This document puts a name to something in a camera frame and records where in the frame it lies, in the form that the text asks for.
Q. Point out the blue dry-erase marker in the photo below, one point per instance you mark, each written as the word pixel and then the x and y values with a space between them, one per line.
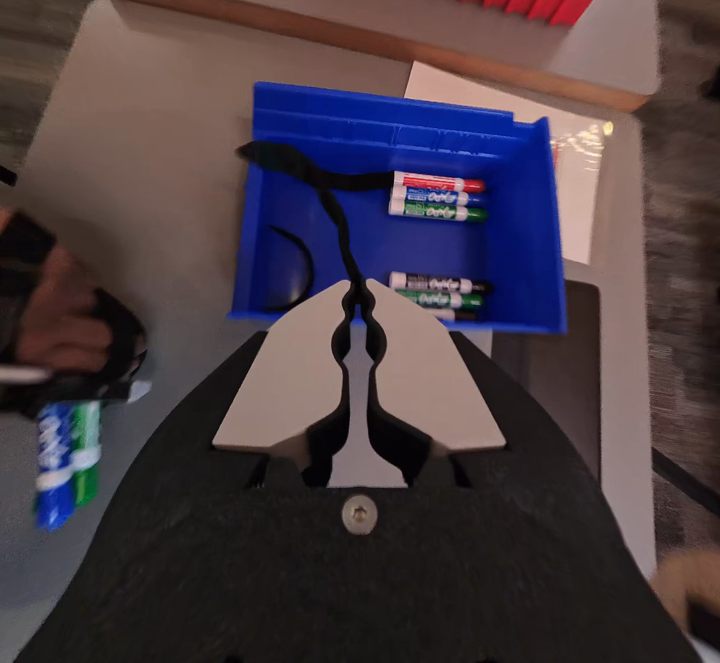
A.
pixel 427 196
pixel 53 466

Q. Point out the green dry-erase marker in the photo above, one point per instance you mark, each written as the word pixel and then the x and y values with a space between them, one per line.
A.
pixel 87 460
pixel 427 212
pixel 439 299

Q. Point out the blue plastic bin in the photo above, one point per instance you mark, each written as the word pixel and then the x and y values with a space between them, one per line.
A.
pixel 394 247

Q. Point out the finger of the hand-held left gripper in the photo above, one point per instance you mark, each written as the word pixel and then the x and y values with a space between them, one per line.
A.
pixel 139 391

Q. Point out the person's left hand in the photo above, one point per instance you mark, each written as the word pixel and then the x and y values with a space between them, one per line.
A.
pixel 62 325

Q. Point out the red dry-erase marker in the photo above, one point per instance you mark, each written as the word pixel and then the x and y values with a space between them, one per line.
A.
pixel 427 179

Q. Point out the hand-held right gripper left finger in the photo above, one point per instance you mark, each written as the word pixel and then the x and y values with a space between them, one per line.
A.
pixel 287 387

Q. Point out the black dry-erase marker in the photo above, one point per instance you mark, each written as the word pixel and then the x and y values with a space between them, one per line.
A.
pixel 433 283
pixel 458 314

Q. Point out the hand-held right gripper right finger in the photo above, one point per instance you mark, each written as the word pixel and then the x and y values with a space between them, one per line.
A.
pixel 433 387

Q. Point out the black table mat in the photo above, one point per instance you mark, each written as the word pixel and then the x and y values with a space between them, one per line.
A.
pixel 562 382

